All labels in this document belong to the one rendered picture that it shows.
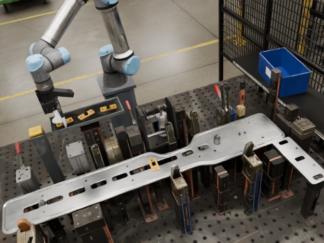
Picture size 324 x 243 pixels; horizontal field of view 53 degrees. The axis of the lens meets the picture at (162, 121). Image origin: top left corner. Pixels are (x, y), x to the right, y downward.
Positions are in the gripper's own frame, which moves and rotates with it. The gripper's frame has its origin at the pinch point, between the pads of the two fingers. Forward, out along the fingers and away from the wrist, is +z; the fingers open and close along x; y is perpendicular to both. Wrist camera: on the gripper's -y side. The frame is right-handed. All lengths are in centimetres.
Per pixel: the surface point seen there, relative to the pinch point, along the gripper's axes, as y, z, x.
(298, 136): -96, 17, 62
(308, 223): -83, 48, 87
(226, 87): -76, -3, 31
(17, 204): 33.6, 18.0, 22.8
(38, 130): 12.8, 2.1, -1.9
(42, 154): 16.1, 16.0, -0.5
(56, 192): 16.4, 18.1, 26.5
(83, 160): -0.3, 11.8, 21.0
